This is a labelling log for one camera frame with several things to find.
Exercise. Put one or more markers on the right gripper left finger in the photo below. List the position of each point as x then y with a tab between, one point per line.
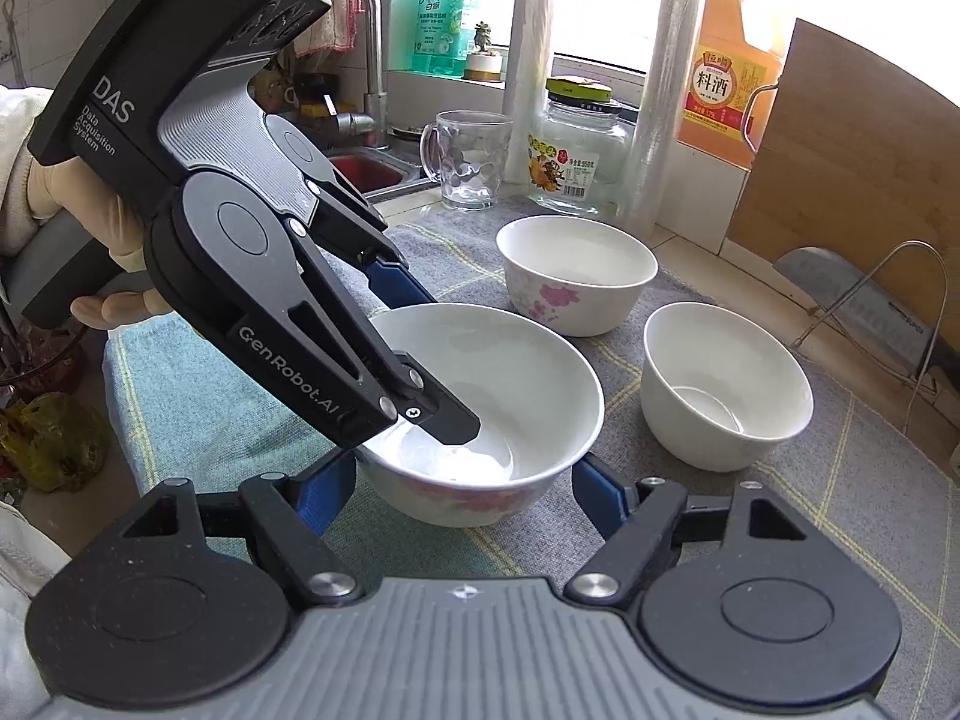
288	516

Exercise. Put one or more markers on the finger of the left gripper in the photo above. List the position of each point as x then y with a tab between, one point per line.
344	224
315	344

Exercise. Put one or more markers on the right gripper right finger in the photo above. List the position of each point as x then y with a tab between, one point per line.
644	524

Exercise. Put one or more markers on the plain white small bowl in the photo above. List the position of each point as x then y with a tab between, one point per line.
719	392

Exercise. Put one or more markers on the large white floral bowl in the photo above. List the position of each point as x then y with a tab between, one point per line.
540	405

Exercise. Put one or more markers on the white bowl pink flowers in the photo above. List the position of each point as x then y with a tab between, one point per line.
580	278

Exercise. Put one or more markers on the chrome kitchen faucet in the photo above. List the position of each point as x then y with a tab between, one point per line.
370	125

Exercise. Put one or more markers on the gloved left hand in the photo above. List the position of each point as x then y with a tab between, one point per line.
73	187

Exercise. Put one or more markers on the red basin in sink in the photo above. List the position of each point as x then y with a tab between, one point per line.
365	173

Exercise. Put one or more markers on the white sleeve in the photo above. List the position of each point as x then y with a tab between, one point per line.
19	108

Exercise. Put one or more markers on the clear glass mug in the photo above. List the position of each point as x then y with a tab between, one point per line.
464	152

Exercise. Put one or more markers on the teal towel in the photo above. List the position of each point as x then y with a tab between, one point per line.
182	410

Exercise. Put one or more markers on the pink dish cloth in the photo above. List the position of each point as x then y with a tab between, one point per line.
333	32

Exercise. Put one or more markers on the green dish soap bottle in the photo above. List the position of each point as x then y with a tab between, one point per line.
440	40

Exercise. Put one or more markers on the small potted plant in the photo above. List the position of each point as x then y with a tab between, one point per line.
483	64

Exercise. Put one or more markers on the grey checked table mat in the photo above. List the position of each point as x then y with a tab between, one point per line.
849	476

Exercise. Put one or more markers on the short plastic wrap roll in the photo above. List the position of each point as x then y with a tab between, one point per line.
529	64

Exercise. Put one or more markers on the glass jar yellow-green lid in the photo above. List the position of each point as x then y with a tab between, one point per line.
577	148

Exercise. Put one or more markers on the tall plastic bag roll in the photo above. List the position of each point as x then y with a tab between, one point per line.
661	105

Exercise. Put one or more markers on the orange cooking wine jug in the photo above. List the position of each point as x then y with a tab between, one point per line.
741	47

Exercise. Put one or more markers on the bamboo cutting board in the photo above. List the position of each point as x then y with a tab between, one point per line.
861	158

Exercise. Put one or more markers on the steel cleaver black handle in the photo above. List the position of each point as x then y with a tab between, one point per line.
856	301

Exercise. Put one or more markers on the steel wire rack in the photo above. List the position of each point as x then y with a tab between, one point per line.
886	364

